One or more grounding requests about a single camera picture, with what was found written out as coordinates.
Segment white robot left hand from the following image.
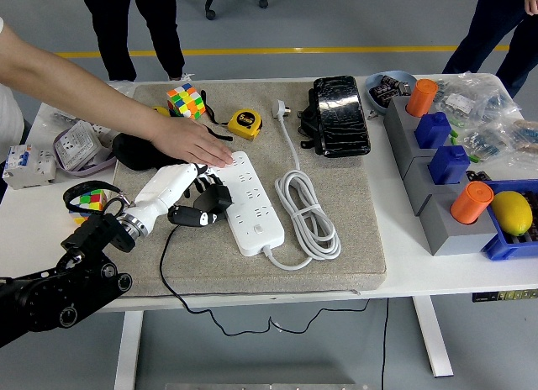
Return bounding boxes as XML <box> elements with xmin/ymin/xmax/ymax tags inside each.
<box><xmin>133</xmin><ymin>161</ymin><xmax>227</xmax><ymax>229</ymax></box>

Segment black plug adapter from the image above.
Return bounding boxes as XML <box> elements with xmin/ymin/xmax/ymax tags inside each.
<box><xmin>193</xmin><ymin>183</ymin><xmax>235</xmax><ymax>214</ymax></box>

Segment thin black plug cord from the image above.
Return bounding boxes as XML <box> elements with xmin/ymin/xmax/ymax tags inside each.
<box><xmin>158</xmin><ymin>224</ymin><xmax>373</xmax><ymax>337</ymax></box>

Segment white power strip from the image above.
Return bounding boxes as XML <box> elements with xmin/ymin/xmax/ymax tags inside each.
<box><xmin>208</xmin><ymin>150</ymin><xmax>287</xmax><ymax>257</ymax></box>

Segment large colourful puzzle cube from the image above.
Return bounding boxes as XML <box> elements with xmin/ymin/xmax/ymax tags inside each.
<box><xmin>166</xmin><ymin>82</ymin><xmax>207</xmax><ymax>124</ymax></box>

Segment black fabric pouch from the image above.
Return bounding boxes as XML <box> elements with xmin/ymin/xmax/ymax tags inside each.
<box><xmin>111</xmin><ymin>131</ymin><xmax>186</xmax><ymax>172</ymax></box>

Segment large yellow tape measure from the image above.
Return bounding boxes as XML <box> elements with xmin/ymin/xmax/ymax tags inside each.
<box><xmin>227</xmin><ymin>108</ymin><xmax>264</xmax><ymax>142</ymax></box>

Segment small colourful puzzle cube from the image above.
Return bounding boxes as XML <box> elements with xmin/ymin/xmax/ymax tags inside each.
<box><xmin>68</xmin><ymin>189</ymin><xmax>108</xmax><ymax>227</ymax></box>

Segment plain white socket panel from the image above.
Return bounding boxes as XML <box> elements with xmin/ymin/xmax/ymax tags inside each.
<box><xmin>90</xmin><ymin>121</ymin><xmax>121</xmax><ymax>147</ymax></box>

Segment white socket panel purple rim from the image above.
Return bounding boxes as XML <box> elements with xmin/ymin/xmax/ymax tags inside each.
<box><xmin>52</xmin><ymin>120</ymin><xmax>118</xmax><ymax>179</ymax></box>

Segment clear bag of metal parts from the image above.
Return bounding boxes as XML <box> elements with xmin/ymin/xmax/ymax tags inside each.
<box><xmin>50</xmin><ymin>79</ymin><xmax>136</xmax><ymax>126</ymax></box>

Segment clear bag white label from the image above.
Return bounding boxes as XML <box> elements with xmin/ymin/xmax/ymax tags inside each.
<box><xmin>432</xmin><ymin>72</ymin><xmax>525</xmax><ymax>124</ymax></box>

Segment grey-brown mat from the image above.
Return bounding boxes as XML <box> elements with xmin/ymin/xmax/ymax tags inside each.
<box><xmin>90</xmin><ymin>81</ymin><xmax>388</xmax><ymax>298</ymax></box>

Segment clear bag brown components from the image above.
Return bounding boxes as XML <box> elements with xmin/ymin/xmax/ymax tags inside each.
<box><xmin>502</xmin><ymin>119</ymin><xmax>538</xmax><ymax>155</ymax></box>

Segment white circuit breaker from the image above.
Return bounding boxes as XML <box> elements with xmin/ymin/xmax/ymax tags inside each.
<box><xmin>2</xmin><ymin>142</ymin><xmax>58</xmax><ymax>190</ymax></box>

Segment orange cylinder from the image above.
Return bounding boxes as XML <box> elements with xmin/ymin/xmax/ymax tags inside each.
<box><xmin>405</xmin><ymin>78</ymin><xmax>440</xmax><ymax>119</ymax></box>
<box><xmin>451</xmin><ymin>181</ymin><xmax>496</xmax><ymax>225</ymax></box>

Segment clear bag blue components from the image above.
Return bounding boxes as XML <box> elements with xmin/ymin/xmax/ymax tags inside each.
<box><xmin>456</xmin><ymin>123</ymin><xmax>518</xmax><ymax>162</ymax></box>

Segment glossy black flat device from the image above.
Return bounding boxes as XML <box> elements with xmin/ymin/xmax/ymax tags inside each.
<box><xmin>313</xmin><ymin>75</ymin><xmax>373</xmax><ymax>159</ymax></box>

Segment blue plastic block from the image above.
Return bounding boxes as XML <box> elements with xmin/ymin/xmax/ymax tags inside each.
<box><xmin>414</xmin><ymin>111</ymin><xmax>454</xmax><ymax>150</ymax></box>
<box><xmin>428</xmin><ymin>145</ymin><xmax>471</xmax><ymax>186</ymax></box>

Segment white table leg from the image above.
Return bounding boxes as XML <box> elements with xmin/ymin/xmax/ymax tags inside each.
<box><xmin>113</xmin><ymin>309</ymin><xmax>145</xmax><ymax>390</ymax></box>
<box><xmin>411</xmin><ymin>296</ymin><xmax>455</xmax><ymax>378</ymax></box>

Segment grey holder block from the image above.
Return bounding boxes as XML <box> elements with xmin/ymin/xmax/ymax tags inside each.
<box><xmin>397</xmin><ymin>129</ymin><xmax>446</xmax><ymax>181</ymax></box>
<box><xmin>409</xmin><ymin>154</ymin><xmax>472</xmax><ymax>218</ymax></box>
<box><xmin>419</xmin><ymin>191</ymin><xmax>504</xmax><ymax>257</ymax></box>
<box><xmin>384</xmin><ymin>96</ymin><xmax>425</xmax><ymax>155</ymax></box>

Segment light blue bowl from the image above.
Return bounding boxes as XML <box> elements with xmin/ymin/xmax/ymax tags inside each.
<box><xmin>364</xmin><ymin>70</ymin><xmax>418</xmax><ymax>116</ymax></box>

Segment yellow lemon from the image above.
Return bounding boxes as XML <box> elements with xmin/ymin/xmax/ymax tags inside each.
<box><xmin>491</xmin><ymin>191</ymin><xmax>534</xmax><ymax>236</ymax></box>

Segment blue plastic bin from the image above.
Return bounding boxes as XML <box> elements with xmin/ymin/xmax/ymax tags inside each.
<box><xmin>481</xmin><ymin>178</ymin><xmax>538</xmax><ymax>263</ymax></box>

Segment black table control panel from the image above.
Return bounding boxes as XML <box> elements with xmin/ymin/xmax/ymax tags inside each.
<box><xmin>471</xmin><ymin>288</ymin><xmax>538</xmax><ymax>303</ymax></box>

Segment black wrist strap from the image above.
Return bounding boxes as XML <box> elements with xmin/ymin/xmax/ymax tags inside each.
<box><xmin>200</xmin><ymin>89</ymin><xmax>231</xmax><ymax>126</ymax></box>
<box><xmin>203</xmin><ymin>127</ymin><xmax>235</xmax><ymax>143</ymax></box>

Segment white power strip cable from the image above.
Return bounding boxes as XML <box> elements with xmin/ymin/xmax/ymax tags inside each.
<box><xmin>262</xmin><ymin>97</ymin><xmax>342</xmax><ymax>271</ymax></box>

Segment black plastic bracket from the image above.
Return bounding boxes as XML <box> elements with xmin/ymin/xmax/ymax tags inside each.
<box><xmin>296</xmin><ymin>87</ymin><xmax>324</xmax><ymax>151</ymax></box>

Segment black hanging cable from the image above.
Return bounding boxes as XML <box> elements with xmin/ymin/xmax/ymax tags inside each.
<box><xmin>380</xmin><ymin>298</ymin><xmax>390</xmax><ymax>390</ymax></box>

